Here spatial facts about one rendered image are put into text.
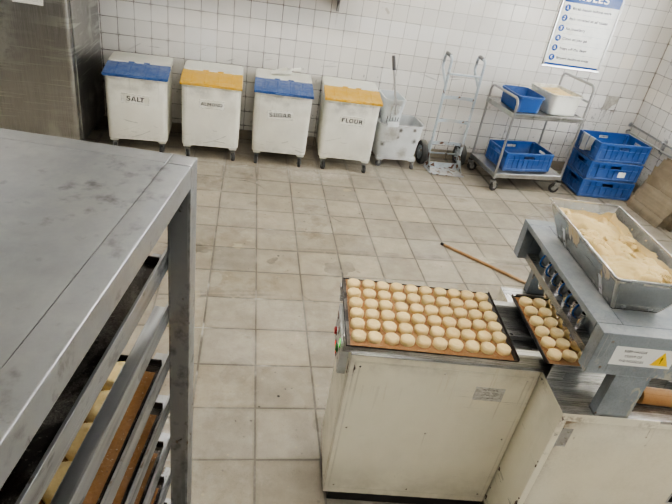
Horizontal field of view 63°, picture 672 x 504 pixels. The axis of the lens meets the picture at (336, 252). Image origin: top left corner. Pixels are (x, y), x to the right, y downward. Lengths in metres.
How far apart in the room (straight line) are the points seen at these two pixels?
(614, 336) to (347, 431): 1.00
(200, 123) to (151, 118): 0.43
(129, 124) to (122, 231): 4.85
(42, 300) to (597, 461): 2.03
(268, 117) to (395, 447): 3.62
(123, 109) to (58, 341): 4.96
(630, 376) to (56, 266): 1.75
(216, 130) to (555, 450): 4.08
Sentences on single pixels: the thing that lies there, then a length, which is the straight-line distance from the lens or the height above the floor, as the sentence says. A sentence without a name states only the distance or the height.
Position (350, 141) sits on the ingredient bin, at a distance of 5.36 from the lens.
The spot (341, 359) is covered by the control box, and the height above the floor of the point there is 0.77.
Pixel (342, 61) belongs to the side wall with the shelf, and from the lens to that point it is 5.81.
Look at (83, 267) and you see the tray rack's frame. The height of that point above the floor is 1.82.
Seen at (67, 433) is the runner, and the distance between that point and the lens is 0.55.
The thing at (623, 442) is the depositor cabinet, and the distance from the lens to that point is 2.23.
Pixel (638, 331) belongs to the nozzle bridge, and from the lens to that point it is 1.89.
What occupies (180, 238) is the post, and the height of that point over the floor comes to 1.72.
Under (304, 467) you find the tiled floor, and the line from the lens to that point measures 2.64.
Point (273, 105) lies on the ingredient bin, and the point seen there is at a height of 0.59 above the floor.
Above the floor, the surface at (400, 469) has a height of 0.26.
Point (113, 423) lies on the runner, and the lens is 0.67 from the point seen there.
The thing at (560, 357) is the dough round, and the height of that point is 0.92.
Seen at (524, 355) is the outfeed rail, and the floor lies 0.90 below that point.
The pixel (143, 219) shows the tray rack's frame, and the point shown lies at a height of 1.82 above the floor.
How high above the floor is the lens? 2.09
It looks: 31 degrees down
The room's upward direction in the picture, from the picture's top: 10 degrees clockwise
